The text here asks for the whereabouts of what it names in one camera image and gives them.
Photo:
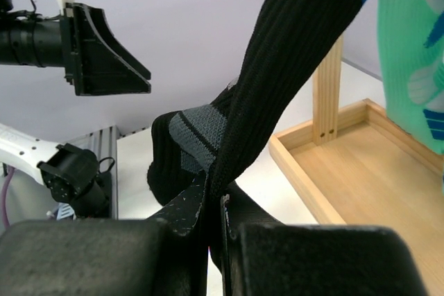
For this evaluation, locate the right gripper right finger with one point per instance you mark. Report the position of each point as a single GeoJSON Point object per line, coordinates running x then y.
{"type": "Point", "coordinates": [262, 256]}

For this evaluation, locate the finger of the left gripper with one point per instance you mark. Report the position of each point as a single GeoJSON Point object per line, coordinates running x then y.
{"type": "Point", "coordinates": [106, 67]}

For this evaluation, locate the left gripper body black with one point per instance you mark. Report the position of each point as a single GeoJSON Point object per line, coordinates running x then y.
{"type": "Point", "coordinates": [70, 48]}

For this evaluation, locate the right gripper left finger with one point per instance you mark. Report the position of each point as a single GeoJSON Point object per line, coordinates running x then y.
{"type": "Point", "coordinates": [165, 254]}

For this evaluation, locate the black sock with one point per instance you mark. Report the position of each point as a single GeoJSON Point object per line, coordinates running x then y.
{"type": "Point", "coordinates": [224, 137]}

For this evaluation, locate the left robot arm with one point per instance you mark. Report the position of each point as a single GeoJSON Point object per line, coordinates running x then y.
{"type": "Point", "coordinates": [41, 103]}

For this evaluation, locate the wooden clothes rack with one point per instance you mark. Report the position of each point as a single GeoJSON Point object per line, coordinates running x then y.
{"type": "Point", "coordinates": [352, 164]}

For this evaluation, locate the mint green sock left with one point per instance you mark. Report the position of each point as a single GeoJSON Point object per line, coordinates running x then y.
{"type": "Point", "coordinates": [410, 45]}

